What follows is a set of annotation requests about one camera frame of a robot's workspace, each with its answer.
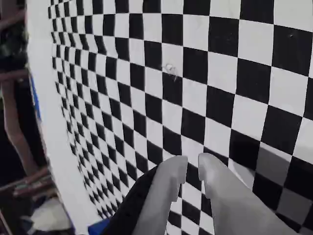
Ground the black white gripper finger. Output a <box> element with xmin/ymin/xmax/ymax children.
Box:
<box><xmin>107</xmin><ymin>155</ymin><xmax>189</xmax><ymax>235</ymax></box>

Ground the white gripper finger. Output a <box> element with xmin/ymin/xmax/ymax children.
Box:
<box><xmin>198</xmin><ymin>152</ymin><xmax>298</xmax><ymax>235</ymax></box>

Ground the black white checkered mat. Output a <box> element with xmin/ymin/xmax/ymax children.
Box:
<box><xmin>25</xmin><ymin>0</ymin><xmax>313</xmax><ymax>235</ymax></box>

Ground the blue tape strip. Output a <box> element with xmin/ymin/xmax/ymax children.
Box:
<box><xmin>29</xmin><ymin>72</ymin><xmax>42</xmax><ymax>118</ymax></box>

